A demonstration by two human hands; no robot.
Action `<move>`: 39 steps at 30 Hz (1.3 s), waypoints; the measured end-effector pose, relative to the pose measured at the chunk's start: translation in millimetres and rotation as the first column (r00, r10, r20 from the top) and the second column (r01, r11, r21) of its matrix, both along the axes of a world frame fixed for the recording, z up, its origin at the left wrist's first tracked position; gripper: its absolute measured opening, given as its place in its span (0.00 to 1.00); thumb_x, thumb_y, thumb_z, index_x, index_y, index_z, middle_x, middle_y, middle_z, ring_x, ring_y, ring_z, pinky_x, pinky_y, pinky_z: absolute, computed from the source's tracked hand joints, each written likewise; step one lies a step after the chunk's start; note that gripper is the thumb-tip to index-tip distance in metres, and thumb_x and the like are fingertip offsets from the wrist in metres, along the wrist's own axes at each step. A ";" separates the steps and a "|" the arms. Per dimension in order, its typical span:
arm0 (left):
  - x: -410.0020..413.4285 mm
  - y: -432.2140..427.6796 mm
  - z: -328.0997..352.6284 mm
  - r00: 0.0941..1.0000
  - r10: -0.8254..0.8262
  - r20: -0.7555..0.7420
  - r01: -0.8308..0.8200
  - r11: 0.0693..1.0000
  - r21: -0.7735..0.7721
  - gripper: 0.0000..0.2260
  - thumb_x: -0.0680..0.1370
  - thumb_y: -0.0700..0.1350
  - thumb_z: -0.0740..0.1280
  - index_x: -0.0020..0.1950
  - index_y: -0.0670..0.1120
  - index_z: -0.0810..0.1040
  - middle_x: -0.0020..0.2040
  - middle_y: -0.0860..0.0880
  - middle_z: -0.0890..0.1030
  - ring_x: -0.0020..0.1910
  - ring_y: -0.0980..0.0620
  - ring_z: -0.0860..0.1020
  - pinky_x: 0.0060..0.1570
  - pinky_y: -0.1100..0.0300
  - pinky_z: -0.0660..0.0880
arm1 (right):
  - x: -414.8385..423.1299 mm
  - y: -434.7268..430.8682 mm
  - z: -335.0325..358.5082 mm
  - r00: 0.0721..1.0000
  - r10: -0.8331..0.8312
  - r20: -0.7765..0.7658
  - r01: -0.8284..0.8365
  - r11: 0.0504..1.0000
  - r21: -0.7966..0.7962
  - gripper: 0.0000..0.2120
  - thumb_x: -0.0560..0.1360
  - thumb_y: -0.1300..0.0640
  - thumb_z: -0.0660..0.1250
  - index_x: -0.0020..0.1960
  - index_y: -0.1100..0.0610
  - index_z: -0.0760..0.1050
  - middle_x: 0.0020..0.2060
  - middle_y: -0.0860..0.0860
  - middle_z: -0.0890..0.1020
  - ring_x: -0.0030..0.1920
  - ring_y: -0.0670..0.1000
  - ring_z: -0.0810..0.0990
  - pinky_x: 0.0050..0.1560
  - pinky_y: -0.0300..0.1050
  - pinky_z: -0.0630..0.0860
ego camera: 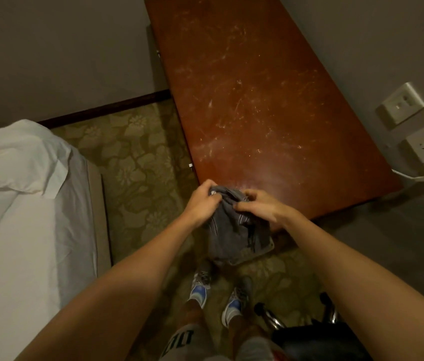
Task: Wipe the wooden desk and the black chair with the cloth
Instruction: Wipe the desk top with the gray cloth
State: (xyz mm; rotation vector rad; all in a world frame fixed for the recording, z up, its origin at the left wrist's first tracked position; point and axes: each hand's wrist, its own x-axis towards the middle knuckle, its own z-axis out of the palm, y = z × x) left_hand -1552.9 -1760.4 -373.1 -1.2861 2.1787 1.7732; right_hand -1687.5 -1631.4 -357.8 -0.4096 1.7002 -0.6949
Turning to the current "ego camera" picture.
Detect dark wooden baseboard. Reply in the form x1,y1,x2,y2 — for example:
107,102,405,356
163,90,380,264
0,89,172,141

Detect person's left hand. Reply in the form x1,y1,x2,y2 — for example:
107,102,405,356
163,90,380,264
184,179,223,230

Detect person's left forearm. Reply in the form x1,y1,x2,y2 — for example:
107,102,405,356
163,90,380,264
15,215,208,361

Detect white pillow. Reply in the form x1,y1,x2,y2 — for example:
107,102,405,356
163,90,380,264
0,119,74,200

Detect person's leg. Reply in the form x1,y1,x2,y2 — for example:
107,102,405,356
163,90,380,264
228,314,269,340
182,301,206,329

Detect person's left blue grey sneaker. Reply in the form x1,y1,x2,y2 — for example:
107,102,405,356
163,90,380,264
189,270,213,309

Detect black chair with chrome base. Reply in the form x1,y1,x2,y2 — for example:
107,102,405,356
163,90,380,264
253,292,364,361

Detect grey cloth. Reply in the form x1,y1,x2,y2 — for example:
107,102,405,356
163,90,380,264
207,185,275,266

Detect white charger cable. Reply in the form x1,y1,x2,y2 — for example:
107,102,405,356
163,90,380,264
391,168,424,182

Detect person's left leg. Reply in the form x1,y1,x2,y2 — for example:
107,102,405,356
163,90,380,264
182,301,206,329

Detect person's right forearm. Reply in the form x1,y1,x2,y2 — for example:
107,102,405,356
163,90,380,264
281,213,424,361

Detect person's right leg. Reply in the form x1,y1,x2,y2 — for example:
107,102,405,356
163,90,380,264
228,314,269,340

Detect person's grey printed shorts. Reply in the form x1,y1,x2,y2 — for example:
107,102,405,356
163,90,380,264
159,322,285,361

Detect person's right hand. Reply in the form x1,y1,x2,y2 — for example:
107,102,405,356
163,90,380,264
232,189,300,232

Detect bed with white sheet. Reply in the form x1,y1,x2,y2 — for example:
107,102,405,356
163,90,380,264
0,119,113,361

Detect person's right blue grey sneaker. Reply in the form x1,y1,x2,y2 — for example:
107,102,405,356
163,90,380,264
221,285,251,327

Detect person's blue grey sneaker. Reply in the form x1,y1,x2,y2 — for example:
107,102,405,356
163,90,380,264
189,270,213,309
221,285,251,327

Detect white wall switch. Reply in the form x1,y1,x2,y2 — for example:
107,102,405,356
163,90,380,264
376,82,424,128

